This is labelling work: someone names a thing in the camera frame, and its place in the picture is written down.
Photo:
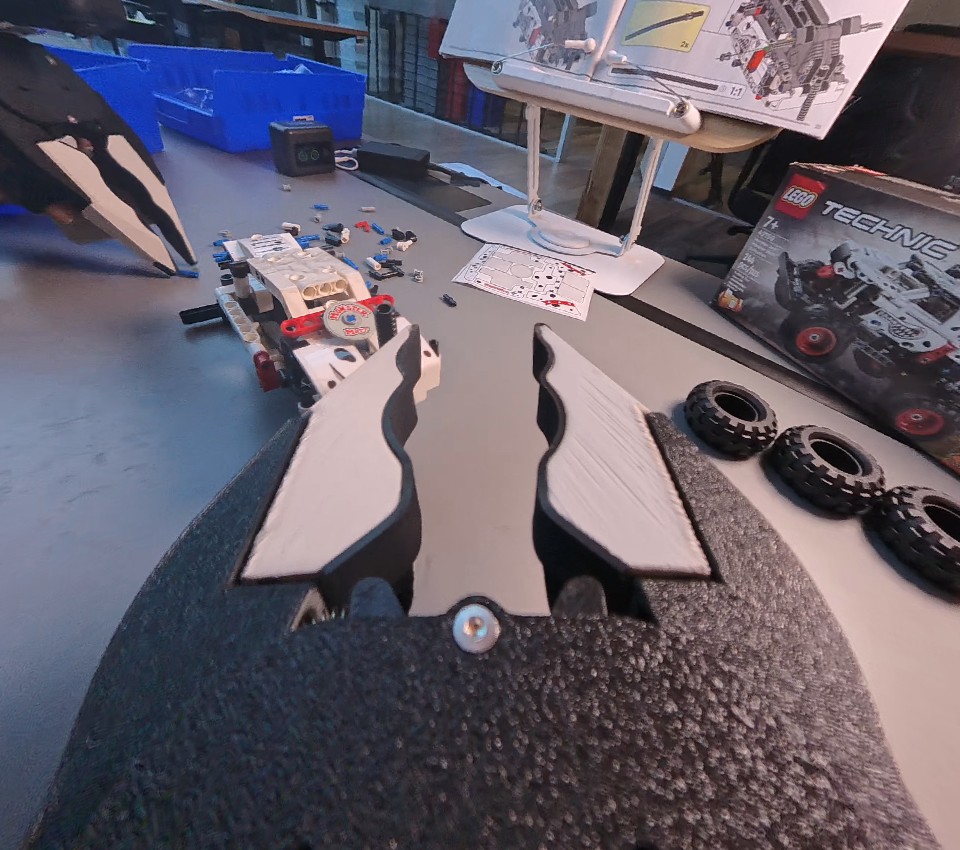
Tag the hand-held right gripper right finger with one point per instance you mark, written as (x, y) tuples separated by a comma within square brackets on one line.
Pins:
[(622, 490)]

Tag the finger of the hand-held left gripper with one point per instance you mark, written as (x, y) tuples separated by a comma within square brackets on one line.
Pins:
[(97, 198), (154, 183)]

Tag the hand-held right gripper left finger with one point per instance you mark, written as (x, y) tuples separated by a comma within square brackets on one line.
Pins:
[(330, 490)]

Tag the white toy brick truck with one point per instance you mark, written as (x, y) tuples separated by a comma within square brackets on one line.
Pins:
[(300, 273)]

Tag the grey desk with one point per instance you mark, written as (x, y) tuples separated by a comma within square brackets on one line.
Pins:
[(112, 415)]

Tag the black desk mat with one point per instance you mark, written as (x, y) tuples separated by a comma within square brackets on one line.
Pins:
[(450, 205)]

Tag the large blue plastic bin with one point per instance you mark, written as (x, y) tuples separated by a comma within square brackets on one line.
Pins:
[(112, 93), (247, 100)]

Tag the black toy rubber tyre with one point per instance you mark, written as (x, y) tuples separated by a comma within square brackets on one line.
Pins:
[(731, 419), (919, 539), (825, 469)]

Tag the black device with green lights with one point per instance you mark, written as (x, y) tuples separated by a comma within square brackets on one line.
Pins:
[(300, 149)]

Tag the scattered loose brick pieces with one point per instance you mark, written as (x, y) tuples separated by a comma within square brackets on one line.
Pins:
[(335, 234)]

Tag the white book stand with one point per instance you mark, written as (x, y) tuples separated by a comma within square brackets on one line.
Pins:
[(637, 269)]

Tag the black flat case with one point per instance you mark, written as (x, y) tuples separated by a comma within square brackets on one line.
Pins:
[(390, 157)]

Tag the white sticker sheet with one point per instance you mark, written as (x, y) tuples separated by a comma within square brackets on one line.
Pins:
[(517, 276)]

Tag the toy truck cardboard box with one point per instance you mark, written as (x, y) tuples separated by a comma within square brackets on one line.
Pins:
[(862, 280)]

